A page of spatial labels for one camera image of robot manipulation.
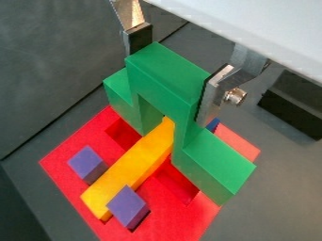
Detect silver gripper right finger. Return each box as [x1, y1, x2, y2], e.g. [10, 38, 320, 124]
[195, 44, 268, 127]

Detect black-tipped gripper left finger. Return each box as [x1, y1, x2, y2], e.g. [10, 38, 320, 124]
[109, 0, 152, 56]

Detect green U-shaped block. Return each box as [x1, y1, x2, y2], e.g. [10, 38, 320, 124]
[103, 42, 255, 205]

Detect black channel fixture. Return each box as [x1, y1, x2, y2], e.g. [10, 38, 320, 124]
[258, 70, 322, 140]

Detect red base board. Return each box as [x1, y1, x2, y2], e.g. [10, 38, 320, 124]
[37, 104, 262, 241]

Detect yellow bar block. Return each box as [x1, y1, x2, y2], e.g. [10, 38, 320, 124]
[80, 117, 175, 221]

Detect dark blue post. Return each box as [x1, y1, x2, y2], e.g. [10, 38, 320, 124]
[206, 118, 220, 133]

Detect purple post left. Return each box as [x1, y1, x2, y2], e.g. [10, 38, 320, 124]
[68, 146, 108, 185]

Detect purple post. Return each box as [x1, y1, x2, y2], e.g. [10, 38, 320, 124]
[68, 146, 108, 185]
[105, 185, 149, 231]

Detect purple post right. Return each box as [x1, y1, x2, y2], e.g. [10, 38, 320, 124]
[105, 185, 149, 231]

